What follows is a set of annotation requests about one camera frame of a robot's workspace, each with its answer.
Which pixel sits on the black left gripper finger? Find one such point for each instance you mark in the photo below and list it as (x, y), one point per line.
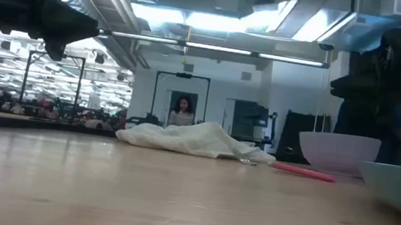
(87, 29)
(60, 17)

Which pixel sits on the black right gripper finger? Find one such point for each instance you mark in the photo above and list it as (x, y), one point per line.
(347, 87)
(383, 84)

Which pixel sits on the lilac bowl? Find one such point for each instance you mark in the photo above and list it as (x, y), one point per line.
(336, 150)

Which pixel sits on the person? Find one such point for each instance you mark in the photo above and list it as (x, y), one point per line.
(384, 126)
(182, 114)

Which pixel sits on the black cabinet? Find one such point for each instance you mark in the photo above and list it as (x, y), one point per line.
(305, 136)

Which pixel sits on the dark shelf unit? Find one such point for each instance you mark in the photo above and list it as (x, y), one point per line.
(249, 118)

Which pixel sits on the long ceiling tube light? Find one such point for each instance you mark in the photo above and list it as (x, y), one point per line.
(215, 48)

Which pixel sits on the white checked cloth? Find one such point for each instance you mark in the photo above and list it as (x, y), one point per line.
(190, 138)

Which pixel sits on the black gantry frame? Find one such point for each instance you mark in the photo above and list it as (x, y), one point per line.
(184, 75)
(55, 54)

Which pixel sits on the grey wall speaker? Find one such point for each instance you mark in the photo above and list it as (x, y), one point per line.
(246, 76)
(188, 68)

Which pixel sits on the black aluminium table frame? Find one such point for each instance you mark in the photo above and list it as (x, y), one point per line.
(51, 126)

